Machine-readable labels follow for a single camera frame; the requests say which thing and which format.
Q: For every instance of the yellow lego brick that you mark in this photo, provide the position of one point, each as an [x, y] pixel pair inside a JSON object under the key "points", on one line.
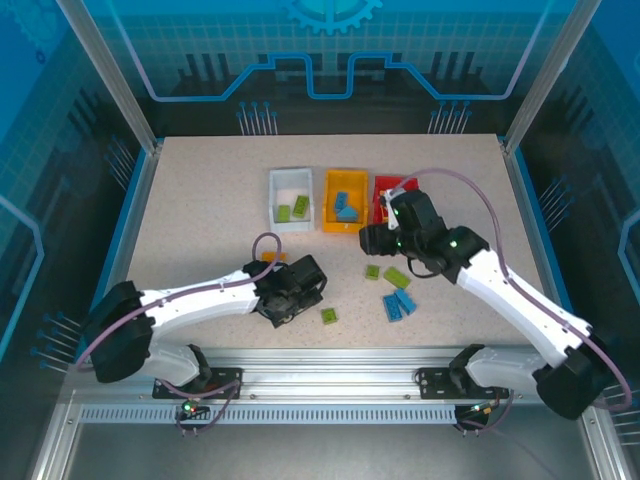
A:
{"points": [[383, 213]]}

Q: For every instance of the blue edged aluminium side rail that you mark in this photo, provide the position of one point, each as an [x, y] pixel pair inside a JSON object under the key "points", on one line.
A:
{"points": [[545, 250], [139, 200]]}

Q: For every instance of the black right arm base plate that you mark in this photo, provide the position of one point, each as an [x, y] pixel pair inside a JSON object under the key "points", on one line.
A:
{"points": [[432, 382]]}

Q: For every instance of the yellow plastic bin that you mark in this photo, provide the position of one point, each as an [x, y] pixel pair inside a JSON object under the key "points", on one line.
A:
{"points": [[330, 225]]}

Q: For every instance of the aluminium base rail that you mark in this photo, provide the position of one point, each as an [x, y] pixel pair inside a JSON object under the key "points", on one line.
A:
{"points": [[325, 365]]}

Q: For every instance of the red plastic bin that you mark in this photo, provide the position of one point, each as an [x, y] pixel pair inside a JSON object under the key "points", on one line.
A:
{"points": [[385, 182]]}

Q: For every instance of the orange lego brick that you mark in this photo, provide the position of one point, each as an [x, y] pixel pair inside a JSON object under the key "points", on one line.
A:
{"points": [[274, 256]]}

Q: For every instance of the long lime green lego brick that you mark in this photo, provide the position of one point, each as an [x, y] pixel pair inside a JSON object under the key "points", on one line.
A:
{"points": [[396, 277]]}

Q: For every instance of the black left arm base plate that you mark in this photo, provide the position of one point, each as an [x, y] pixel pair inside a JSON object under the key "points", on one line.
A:
{"points": [[225, 382]]}

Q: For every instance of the white plastic bin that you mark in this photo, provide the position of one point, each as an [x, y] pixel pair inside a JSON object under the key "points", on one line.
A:
{"points": [[272, 200]]}

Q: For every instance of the aluminium frame post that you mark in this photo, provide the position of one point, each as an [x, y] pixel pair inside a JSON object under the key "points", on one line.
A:
{"points": [[110, 75], [550, 75]]}

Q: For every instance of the blue sloped lego brick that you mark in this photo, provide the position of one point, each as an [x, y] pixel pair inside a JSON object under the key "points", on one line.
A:
{"points": [[348, 215]]}

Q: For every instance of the small lime green lego brick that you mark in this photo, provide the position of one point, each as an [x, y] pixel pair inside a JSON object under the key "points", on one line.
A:
{"points": [[328, 315], [372, 271]]}

